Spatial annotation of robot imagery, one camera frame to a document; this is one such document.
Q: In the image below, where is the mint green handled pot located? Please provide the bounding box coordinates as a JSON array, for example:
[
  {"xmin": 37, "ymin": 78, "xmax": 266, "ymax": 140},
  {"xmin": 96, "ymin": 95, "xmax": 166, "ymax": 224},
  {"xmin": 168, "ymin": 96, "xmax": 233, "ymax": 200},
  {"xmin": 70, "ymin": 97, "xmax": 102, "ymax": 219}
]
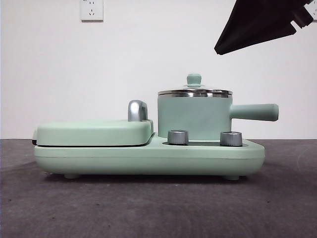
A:
[{"xmin": 157, "ymin": 90, "xmax": 280, "ymax": 139}]

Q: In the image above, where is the mint green breakfast maker base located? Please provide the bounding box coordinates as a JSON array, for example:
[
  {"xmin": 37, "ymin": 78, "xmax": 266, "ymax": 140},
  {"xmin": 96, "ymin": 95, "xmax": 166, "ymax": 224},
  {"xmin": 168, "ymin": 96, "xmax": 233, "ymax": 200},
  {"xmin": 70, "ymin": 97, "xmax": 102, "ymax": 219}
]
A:
[{"xmin": 33, "ymin": 131, "xmax": 265, "ymax": 179}]

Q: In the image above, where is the silver control knob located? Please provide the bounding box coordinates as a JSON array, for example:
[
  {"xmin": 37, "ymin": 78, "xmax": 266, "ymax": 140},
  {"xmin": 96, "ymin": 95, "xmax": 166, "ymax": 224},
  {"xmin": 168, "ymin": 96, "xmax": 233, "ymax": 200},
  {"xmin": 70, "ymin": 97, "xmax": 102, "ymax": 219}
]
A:
[
  {"xmin": 219, "ymin": 130, "xmax": 243, "ymax": 146},
  {"xmin": 167, "ymin": 129, "xmax": 189, "ymax": 144}
]

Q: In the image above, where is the mint green griddle cover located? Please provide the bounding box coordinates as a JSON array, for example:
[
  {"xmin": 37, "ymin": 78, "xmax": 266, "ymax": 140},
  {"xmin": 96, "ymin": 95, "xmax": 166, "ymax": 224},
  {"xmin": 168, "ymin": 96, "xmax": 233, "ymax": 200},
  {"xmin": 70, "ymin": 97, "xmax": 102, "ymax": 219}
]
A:
[{"xmin": 32, "ymin": 118, "xmax": 154, "ymax": 147}]

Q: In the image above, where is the glass pot lid green knob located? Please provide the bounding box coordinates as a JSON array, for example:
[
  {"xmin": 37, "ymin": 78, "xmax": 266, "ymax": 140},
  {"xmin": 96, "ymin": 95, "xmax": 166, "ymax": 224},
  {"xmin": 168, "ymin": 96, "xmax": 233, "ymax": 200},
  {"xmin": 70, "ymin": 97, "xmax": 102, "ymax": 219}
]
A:
[{"xmin": 158, "ymin": 73, "xmax": 233, "ymax": 96}]

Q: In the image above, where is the chrome cover handle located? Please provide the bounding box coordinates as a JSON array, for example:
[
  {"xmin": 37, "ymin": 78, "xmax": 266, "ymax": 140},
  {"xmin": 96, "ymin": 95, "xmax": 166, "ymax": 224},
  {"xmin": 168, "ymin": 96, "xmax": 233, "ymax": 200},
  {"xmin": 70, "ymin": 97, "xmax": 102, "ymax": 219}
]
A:
[{"xmin": 127, "ymin": 100, "xmax": 149, "ymax": 122}]

